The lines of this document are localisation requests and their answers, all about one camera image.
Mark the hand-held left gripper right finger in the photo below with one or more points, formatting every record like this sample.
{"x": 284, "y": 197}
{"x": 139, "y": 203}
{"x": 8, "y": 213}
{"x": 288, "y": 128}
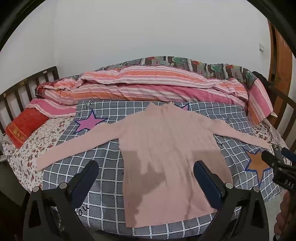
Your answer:
{"x": 207, "y": 185}

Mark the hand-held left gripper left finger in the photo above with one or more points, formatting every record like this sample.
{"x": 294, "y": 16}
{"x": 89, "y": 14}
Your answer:
{"x": 86, "y": 183}

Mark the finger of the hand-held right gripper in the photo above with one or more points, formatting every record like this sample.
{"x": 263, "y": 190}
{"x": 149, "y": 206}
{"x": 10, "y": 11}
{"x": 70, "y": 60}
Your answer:
{"x": 269, "y": 158}
{"x": 286, "y": 151}

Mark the pink ribbed sweater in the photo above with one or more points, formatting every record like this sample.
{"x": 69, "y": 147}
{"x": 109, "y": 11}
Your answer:
{"x": 166, "y": 143}

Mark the person's right hand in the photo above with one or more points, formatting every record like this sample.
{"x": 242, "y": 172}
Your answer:
{"x": 283, "y": 215}

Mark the dark wooden footboard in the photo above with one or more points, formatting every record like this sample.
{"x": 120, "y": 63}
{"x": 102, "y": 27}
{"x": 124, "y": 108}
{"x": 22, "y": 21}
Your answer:
{"x": 285, "y": 120}

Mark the grey checked star blanket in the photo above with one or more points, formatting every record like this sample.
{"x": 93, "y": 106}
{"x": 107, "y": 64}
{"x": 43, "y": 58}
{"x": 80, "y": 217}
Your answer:
{"x": 97, "y": 148}

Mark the floral bed sheet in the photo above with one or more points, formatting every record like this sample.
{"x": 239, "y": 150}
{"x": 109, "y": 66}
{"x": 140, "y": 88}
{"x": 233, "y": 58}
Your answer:
{"x": 27, "y": 157}

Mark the red pillow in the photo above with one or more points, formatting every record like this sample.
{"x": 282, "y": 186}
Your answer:
{"x": 23, "y": 127}

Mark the wooden door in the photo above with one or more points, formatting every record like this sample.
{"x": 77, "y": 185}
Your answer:
{"x": 281, "y": 58}

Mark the pink orange striped quilt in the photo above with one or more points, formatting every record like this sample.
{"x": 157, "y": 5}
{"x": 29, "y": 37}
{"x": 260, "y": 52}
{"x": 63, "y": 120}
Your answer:
{"x": 143, "y": 90}

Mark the dark floral quilt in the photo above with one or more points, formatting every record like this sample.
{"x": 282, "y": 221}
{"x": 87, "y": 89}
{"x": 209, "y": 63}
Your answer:
{"x": 201, "y": 66}

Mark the dark wooden headboard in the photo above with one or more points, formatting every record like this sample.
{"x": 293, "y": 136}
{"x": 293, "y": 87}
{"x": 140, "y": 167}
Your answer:
{"x": 30, "y": 80}

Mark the white wall switch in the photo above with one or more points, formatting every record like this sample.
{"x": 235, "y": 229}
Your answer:
{"x": 261, "y": 47}

